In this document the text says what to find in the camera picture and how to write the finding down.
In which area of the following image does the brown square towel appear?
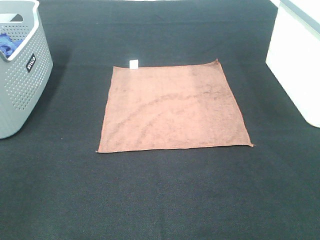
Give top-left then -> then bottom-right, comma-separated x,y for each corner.
97,60 -> 252,153

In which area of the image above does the grey perforated laundry basket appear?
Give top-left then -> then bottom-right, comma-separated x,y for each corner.
0,0 -> 53,139

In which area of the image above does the white plastic bin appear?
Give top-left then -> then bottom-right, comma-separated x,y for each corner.
265,0 -> 320,128

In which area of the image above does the blue cloth in basket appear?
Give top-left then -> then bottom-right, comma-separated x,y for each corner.
0,33 -> 23,58

